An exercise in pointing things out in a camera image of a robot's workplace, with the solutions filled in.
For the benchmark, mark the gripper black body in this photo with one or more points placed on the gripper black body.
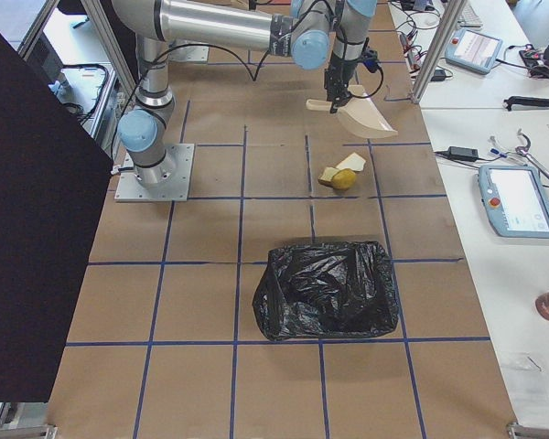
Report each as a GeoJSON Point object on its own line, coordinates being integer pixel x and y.
{"type": "Point", "coordinates": [337, 76]}

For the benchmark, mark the beige plastic dustpan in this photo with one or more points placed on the beige plastic dustpan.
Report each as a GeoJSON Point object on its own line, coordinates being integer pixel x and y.
{"type": "Point", "coordinates": [359, 115]}

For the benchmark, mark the white bread slice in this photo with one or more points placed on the white bread slice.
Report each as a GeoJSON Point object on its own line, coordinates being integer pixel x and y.
{"type": "Point", "coordinates": [354, 162]}

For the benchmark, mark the yellow-green potato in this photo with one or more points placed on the yellow-green potato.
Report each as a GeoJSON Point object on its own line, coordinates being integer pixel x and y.
{"type": "Point", "coordinates": [344, 179]}

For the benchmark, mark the small bread piece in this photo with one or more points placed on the small bread piece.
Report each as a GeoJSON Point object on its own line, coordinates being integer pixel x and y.
{"type": "Point", "coordinates": [326, 176]}

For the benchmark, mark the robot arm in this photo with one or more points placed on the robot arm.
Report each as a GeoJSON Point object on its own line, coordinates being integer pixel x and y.
{"type": "Point", "coordinates": [318, 34]}

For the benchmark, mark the bin with black trash bag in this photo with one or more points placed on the bin with black trash bag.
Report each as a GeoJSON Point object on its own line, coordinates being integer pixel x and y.
{"type": "Point", "coordinates": [341, 289]}

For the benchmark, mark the black power adapter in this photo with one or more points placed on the black power adapter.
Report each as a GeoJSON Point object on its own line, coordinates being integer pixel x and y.
{"type": "Point", "coordinates": [460, 153]}

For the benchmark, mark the teach pendant far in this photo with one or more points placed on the teach pendant far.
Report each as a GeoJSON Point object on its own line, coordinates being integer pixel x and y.
{"type": "Point", "coordinates": [472, 51]}

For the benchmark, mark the teach pendant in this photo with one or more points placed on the teach pendant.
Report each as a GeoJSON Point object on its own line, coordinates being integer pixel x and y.
{"type": "Point", "coordinates": [514, 200]}
{"type": "Point", "coordinates": [472, 51]}

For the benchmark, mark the teach pendant near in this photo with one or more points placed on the teach pendant near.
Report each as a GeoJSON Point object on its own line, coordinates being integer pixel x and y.
{"type": "Point", "coordinates": [514, 200]}

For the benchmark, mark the black panel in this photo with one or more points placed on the black panel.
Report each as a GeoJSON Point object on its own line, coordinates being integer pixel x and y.
{"type": "Point", "coordinates": [53, 183]}

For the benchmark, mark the aluminium frame post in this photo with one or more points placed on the aluminium frame post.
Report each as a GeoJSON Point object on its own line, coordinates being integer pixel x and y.
{"type": "Point", "coordinates": [439, 41]}

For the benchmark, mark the black handle tool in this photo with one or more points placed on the black handle tool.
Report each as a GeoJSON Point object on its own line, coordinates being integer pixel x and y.
{"type": "Point", "coordinates": [524, 101]}

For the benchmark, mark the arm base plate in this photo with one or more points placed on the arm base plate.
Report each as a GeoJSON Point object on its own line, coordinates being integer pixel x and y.
{"type": "Point", "coordinates": [169, 181]}

